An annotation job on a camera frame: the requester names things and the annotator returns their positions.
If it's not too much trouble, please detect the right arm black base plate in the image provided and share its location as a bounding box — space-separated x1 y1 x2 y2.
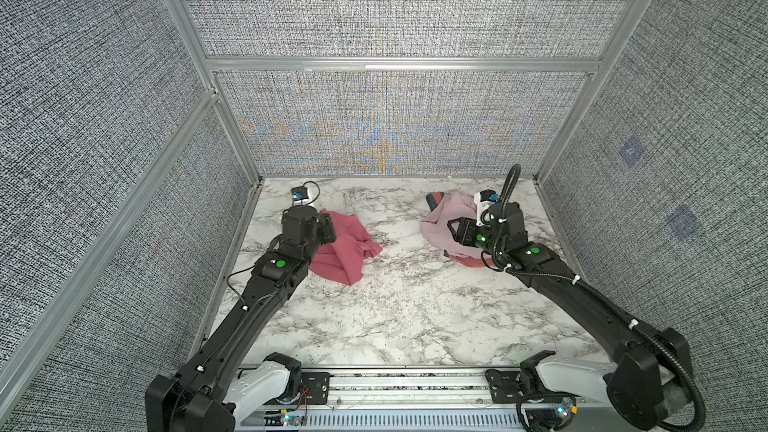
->
484 368 576 404

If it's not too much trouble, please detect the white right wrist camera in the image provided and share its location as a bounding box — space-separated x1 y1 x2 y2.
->
473 189 499 226

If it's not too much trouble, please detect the red pink bottom cloth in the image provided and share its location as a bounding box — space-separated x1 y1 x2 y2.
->
444 252 496 269

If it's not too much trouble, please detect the black corrugated cable conduit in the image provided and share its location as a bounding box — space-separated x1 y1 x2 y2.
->
479 163 708 432

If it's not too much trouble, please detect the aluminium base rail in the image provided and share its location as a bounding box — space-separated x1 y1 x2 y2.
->
236 365 642 431

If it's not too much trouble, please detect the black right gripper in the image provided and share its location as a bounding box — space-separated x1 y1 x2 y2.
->
446 216 507 261

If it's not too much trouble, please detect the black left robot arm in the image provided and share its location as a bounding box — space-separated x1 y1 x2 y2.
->
145 205 336 431

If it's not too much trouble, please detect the light pink cloth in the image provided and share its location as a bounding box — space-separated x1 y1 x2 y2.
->
420 192 481 256

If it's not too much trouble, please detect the dark pink cloth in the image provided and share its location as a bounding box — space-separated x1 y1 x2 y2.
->
309 211 383 286

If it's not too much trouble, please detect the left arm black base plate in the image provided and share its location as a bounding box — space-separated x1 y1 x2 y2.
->
267 372 331 408

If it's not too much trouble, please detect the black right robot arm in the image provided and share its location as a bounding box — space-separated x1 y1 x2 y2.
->
447 202 707 431

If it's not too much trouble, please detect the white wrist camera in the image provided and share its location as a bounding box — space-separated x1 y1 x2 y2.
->
291 185 313 206
473 189 499 226

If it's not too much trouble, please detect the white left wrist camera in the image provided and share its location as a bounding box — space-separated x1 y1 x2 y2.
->
291 185 313 206

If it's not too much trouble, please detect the dark maroon cloth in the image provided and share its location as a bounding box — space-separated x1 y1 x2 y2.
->
425 192 444 211

